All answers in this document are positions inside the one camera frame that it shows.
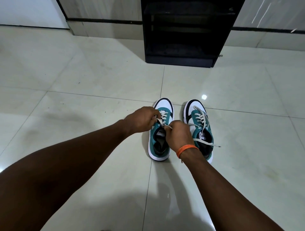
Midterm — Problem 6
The person's right hand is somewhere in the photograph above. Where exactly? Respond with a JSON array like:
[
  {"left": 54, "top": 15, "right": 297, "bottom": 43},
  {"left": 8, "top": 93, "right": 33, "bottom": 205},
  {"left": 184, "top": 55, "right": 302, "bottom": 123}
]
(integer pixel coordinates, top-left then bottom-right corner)
[{"left": 163, "top": 120, "right": 196, "bottom": 153}]

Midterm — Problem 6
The person's left hand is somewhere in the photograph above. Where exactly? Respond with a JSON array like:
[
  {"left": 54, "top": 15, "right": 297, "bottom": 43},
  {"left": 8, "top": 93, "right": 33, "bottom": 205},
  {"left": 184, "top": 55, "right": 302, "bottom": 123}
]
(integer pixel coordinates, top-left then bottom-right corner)
[{"left": 123, "top": 106, "right": 161, "bottom": 134}]

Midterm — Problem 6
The white shoelace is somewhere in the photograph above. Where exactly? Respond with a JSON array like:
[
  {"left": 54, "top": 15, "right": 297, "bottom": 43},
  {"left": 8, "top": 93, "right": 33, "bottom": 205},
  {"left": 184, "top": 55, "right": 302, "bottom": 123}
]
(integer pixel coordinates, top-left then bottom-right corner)
[
  {"left": 191, "top": 106, "right": 221, "bottom": 148},
  {"left": 155, "top": 115, "right": 173, "bottom": 130}
]

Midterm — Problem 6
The person's left forearm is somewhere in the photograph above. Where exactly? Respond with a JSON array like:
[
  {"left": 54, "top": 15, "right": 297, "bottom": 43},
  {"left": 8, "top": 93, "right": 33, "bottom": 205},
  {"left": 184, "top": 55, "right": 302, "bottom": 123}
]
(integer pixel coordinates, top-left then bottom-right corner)
[{"left": 0, "top": 119, "right": 130, "bottom": 231}]

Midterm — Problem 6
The person's right forearm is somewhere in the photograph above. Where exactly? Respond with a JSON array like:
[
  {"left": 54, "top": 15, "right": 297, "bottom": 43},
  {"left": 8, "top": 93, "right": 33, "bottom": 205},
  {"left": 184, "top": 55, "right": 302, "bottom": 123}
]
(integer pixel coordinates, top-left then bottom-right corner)
[{"left": 181, "top": 148, "right": 284, "bottom": 231}]

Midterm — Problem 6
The teal white sneaker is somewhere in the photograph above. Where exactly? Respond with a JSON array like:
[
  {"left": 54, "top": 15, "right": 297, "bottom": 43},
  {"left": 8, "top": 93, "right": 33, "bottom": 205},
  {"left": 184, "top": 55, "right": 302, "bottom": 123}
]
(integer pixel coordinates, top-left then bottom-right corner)
[
  {"left": 148, "top": 98, "right": 174, "bottom": 161},
  {"left": 183, "top": 99, "right": 214, "bottom": 164}
]

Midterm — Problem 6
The orange thread wristband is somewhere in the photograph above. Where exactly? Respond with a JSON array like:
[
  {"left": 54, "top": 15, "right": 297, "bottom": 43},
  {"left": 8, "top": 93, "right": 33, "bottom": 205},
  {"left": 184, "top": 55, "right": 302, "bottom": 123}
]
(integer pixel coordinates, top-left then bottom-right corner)
[{"left": 176, "top": 144, "right": 199, "bottom": 160}]

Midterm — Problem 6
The black shoe rack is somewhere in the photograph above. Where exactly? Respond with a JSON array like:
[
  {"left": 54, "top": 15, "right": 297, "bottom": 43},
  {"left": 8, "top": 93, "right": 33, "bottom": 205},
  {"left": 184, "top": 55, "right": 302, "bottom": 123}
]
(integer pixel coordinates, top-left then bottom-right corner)
[{"left": 141, "top": 0, "right": 245, "bottom": 68}]

